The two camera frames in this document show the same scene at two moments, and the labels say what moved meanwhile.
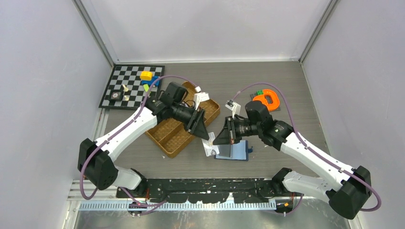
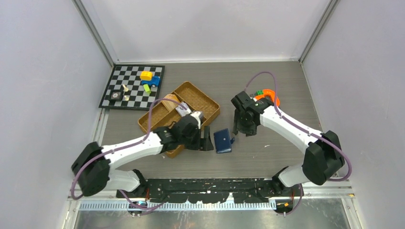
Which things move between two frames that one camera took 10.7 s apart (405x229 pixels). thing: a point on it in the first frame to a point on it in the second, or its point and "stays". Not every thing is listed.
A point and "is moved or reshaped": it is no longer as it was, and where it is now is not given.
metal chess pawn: (126, 89) stays
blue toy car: (150, 82) stays
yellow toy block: (146, 75) stays
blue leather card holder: (239, 151) is moved or reshaped
